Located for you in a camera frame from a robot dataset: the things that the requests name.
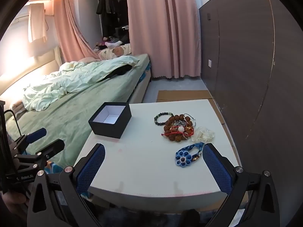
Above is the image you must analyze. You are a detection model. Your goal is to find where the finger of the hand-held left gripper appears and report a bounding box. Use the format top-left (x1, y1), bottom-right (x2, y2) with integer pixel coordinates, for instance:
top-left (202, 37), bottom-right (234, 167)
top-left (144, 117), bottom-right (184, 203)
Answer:
top-left (9, 128), bottom-right (47, 151)
top-left (14, 139), bottom-right (65, 170)

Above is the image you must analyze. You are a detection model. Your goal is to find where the bed with green sheet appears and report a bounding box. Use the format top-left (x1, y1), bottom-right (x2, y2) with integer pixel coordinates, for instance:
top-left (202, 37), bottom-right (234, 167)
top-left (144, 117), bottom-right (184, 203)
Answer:
top-left (0, 53), bottom-right (152, 168)

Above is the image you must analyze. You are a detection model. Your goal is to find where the black garment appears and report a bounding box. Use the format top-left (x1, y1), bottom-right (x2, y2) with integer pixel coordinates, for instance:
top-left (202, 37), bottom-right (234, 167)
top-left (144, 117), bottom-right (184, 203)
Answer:
top-left (105, 65), bottom-right (132, 79)

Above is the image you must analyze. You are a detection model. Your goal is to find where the white flower hair accessory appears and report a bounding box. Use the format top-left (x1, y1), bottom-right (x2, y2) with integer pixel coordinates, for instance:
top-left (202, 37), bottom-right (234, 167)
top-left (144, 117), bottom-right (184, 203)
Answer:
top-left (191, 126), bottom-right (215, 143)

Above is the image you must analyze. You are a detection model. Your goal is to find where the tied-back pink curtain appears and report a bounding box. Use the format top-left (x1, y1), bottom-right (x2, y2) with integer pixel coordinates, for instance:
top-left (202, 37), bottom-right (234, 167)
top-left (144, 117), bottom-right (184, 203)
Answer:
top-left (52, 0), bottom-right (100, 63)

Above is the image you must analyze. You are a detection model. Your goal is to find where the dark bead bracelet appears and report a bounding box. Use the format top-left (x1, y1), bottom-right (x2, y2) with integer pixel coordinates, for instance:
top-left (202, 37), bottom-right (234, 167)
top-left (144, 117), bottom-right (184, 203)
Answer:
top-left (154, 112), bottom-right (175, 126)

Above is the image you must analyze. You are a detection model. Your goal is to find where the pale green duvet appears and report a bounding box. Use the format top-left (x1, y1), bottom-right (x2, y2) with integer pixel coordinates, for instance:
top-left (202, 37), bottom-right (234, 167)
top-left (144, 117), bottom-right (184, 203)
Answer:
top-left (22, 54), bottom-right (141, 111)

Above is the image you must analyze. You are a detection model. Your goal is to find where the white hanging cloth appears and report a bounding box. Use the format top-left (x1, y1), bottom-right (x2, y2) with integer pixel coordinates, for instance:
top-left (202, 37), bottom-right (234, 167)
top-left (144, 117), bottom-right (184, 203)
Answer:
top-left (28, 3), bottom-right (48, 43)

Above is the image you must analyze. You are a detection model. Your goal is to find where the brown large bead bracelet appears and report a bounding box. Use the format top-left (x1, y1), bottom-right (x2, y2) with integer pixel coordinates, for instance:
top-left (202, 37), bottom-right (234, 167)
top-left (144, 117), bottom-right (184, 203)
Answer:
top-left (163, 114), bottom-right (195, 140)

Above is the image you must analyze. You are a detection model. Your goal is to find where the beige headboard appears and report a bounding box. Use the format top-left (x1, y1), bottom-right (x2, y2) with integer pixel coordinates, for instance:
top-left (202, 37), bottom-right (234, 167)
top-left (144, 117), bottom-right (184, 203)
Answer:
top-left (0, 46), bottom-right (63, 104)

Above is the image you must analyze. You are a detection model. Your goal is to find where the blue flower hair accessory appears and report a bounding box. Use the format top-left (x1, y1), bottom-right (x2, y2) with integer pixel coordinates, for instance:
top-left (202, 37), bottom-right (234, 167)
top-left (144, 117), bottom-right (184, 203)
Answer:
top-left (175, 142), bottom-right (205, 166)

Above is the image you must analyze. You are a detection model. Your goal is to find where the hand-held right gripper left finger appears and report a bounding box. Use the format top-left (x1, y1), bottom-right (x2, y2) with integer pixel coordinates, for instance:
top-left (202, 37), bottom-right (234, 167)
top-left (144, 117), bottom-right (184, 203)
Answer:
top-left (27, 144), bottom-right (106, 227)

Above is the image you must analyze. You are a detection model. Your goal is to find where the wide pink curtain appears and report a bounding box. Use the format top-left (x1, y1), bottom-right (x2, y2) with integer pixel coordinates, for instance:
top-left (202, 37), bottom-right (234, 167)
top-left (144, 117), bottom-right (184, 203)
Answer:
top-left (125, 0), bottom-right (201, 79)

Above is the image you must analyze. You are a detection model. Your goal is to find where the black cable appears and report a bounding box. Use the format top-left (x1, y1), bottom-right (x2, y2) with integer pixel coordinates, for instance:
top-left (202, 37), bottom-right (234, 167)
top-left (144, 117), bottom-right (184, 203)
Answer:
top-left (5, 110), bottom-right (24, 138)

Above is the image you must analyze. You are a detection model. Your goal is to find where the baby doll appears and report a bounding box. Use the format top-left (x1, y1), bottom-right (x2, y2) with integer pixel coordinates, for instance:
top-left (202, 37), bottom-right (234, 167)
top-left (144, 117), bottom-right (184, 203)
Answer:
top-left (98, 44), bottom-right (132, 61)

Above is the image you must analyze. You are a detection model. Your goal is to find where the red string bracelet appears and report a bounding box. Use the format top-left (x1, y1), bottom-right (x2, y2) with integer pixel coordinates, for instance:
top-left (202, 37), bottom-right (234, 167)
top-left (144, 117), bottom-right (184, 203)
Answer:
top-left (162, 126), bottom-right (190, 139)

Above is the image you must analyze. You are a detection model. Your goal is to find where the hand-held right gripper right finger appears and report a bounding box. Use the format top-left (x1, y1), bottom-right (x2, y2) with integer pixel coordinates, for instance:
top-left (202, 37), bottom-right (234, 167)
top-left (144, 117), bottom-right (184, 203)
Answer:
top-left (202, 143), bottom-right (281, 227)

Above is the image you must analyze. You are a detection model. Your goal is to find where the brown cardboard sheet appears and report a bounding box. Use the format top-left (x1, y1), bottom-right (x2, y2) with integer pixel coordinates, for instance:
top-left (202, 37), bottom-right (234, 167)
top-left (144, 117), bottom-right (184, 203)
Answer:
top-left (157, 90), bottom-right (237, 147)

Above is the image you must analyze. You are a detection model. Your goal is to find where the black gift box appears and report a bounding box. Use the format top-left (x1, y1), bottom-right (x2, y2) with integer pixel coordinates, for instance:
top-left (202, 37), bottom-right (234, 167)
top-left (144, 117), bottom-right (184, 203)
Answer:
top-left (88, 102), bottom-right (132, 139)

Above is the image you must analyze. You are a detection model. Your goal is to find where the black hanging coat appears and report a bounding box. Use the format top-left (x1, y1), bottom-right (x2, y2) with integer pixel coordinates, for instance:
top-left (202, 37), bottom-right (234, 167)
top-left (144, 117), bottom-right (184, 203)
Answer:
top-left (96, 0), bottom-right (119, 37)

